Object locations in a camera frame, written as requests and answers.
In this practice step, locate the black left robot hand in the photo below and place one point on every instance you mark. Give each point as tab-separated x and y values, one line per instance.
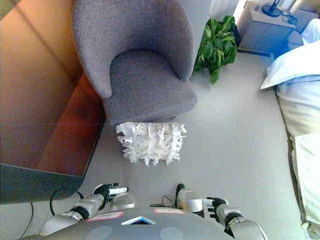
106	192

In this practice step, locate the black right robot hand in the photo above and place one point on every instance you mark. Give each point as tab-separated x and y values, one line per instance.
214	205

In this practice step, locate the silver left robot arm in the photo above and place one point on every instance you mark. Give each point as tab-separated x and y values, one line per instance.
72	215

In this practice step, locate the white ruffled pillow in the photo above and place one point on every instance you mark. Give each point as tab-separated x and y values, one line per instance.
152	143

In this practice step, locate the light blue bed pillow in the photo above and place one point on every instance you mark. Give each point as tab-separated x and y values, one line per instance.
292	65

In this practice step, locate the silver left robot leg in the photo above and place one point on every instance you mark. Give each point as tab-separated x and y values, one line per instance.
123	200

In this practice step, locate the silver robot leg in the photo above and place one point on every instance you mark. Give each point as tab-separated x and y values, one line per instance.
123	200
188	200

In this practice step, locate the silver right robot leg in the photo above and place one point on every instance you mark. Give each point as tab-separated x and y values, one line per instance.
188	200

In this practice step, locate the silver robot torso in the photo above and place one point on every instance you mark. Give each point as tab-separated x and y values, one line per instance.
135	225

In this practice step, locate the beige patterned bed runner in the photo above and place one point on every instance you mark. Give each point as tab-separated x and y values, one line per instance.
308	180

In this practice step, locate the brown wooden desk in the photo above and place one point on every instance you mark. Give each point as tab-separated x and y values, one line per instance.
37	100

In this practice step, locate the white bed with duvet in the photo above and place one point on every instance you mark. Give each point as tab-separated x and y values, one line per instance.
302	120

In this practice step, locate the grey fabric armchair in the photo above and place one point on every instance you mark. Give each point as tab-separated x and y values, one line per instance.
140	62

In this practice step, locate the green potted plant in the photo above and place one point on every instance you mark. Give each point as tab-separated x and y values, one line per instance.
217	47

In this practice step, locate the white nightstand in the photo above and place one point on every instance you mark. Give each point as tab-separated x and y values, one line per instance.
267	30

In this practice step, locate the black eyeglasses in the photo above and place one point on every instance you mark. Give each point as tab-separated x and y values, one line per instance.
287	15

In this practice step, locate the dark blue lamp base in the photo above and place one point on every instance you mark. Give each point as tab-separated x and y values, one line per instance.
271	9

